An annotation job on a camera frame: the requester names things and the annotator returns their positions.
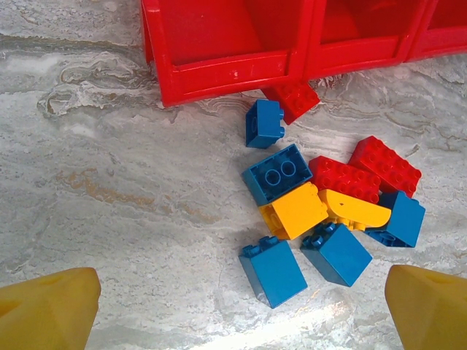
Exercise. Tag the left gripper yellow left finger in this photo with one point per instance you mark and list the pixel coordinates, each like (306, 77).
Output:
(44, 313)

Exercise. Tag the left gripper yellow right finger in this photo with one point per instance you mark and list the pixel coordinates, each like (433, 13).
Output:
(430, 313)

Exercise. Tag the yellow curved lego brick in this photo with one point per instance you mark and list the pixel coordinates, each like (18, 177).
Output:
(357, 211)

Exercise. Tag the red lego brick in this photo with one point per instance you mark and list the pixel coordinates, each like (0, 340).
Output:
(386, 164)
(297, 100)
(343, 178)

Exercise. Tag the blue lego brick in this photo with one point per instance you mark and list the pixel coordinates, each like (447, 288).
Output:
(264, 124)
(273, 175)
(339, 255)
(273, 273)
(401, 218)

